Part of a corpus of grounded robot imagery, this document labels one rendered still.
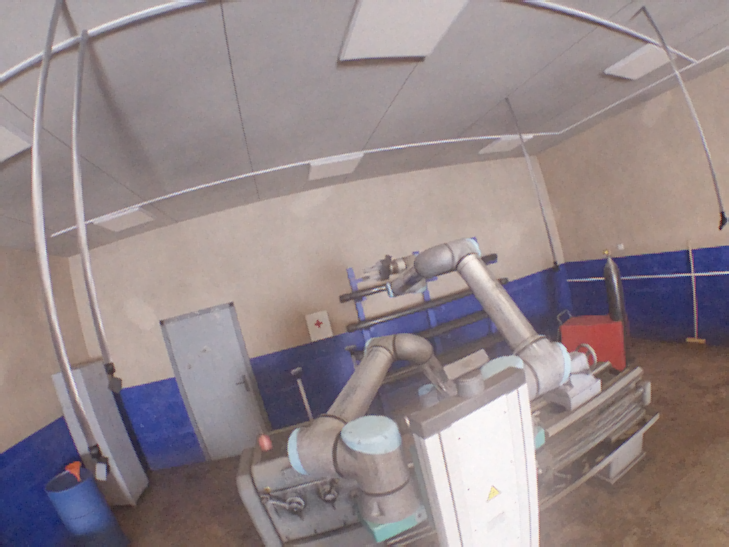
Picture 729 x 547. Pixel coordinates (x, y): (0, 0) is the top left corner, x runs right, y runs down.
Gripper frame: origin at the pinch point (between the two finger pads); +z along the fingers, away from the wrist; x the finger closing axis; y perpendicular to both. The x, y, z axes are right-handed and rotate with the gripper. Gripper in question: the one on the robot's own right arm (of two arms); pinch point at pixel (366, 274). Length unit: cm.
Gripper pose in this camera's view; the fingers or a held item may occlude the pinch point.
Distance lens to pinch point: 196.5
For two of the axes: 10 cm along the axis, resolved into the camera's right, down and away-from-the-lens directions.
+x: -0.1, 6.7, 7.4
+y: 3.4, 7.0, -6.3
